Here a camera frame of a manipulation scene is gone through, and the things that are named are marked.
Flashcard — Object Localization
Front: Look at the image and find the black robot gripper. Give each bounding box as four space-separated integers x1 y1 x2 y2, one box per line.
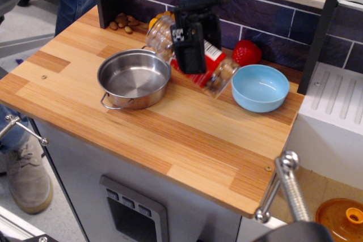
171 0 230 74

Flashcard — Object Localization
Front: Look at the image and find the stainless steel pot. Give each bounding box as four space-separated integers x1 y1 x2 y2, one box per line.
97 49 171 110

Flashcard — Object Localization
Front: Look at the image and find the orange toy fruit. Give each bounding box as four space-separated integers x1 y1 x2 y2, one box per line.
148 11 174 31

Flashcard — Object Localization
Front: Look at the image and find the orange pot lid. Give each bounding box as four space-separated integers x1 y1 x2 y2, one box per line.
315 198 362 241

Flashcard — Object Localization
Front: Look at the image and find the black vertical post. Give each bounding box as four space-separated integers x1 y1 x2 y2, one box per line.
297 0 338 95

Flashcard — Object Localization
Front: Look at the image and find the spilled almonds pile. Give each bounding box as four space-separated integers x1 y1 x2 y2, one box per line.
109 13 141 34

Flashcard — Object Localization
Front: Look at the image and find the toy kitchen control panel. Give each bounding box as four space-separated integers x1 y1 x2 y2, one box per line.
99 176 169 241

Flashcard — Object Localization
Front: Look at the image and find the red toy strawberry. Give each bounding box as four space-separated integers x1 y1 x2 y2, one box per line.
232 40 262 67

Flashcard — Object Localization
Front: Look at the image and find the chrome towel rail left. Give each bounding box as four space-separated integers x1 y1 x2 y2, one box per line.
1 114 49 146

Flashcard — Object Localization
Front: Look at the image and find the beige suede shoe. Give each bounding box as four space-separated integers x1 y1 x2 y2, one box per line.
6 137 53 214

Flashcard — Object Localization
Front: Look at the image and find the white toy sink drainer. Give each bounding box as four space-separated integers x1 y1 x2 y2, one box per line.
299 63 362 135

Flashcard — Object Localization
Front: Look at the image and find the light blue bowl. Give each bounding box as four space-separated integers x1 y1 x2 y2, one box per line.
231 65 290 113

